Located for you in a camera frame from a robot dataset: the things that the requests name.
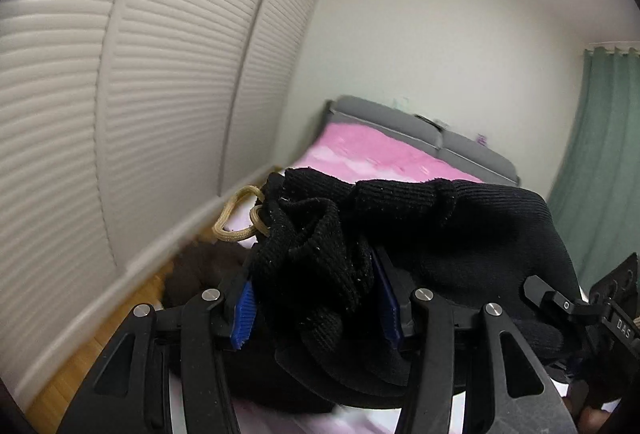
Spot black pants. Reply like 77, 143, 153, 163
212, 167, 584, 415

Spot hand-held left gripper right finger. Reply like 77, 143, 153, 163
372, 248, 577, 434

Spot black folded cloth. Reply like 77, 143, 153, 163
220, 343, 342, 416

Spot grey headboard cushion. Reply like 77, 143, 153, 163
442, 129, 520, 186
325, 95, 445, 151

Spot green curtain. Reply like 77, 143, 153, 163
546, 44, 640, 287

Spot white louvered wardrobe door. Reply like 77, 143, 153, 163
96, 0, 302, 276
217, 0, 334, 201
0, 0, 168, 410

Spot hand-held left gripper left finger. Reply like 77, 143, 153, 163
70, 281, 259, 434

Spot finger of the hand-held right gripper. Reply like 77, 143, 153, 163
522, 275, 601, 341

